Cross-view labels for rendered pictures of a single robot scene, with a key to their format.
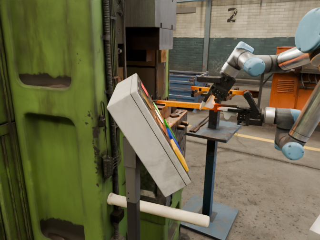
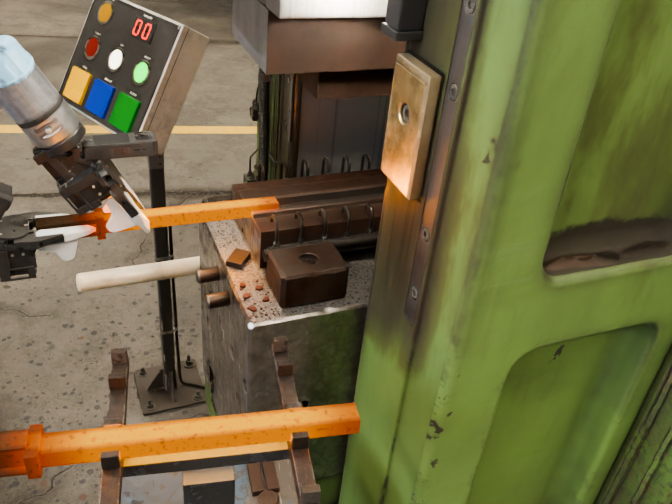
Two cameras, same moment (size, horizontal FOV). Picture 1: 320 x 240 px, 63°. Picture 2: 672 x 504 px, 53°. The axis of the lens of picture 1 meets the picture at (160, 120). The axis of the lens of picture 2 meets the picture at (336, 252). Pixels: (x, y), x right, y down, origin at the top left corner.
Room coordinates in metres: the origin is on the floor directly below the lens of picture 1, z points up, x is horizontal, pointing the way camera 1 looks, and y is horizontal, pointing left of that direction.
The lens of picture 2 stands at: (2.17, -0.65, 1.62)
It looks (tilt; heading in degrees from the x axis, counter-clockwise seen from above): 34 degrees down; 135
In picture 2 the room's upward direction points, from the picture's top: 6 degrees clockwise
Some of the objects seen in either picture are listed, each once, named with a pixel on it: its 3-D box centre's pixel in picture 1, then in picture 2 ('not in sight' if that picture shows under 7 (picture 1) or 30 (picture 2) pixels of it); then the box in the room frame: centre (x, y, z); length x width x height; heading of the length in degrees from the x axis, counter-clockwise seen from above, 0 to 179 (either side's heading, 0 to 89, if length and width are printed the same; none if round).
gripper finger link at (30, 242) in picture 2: not in sight; (34, 238); (1.22, -0.38, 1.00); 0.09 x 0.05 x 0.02; 67
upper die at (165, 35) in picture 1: (127, 38); (370, 21); (1.37, 0.17, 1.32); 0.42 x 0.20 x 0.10; 70
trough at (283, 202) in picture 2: not in sight; (355, 197); (1.39, 0.16, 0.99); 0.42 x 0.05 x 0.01; 70
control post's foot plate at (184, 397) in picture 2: not in sight; (170, 376); (0.75, 0.09, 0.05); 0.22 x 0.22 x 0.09; 70
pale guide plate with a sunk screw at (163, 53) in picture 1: (162, 47); (408, 127); (1.64, -0.01, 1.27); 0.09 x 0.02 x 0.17; 160
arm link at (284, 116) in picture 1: (287, 117); not in sight; (1.13, -0.58, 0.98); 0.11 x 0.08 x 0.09; 70
